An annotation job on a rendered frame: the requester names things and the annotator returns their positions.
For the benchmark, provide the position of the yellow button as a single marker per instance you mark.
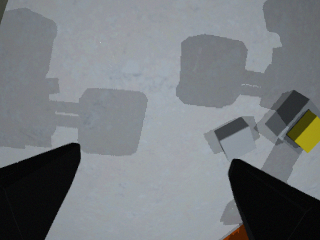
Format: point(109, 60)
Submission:
point(297, 123)

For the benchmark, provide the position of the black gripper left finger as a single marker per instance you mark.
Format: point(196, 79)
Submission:
point(32, 191)

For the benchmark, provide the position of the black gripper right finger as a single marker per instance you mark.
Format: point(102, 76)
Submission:
point(271, 209)

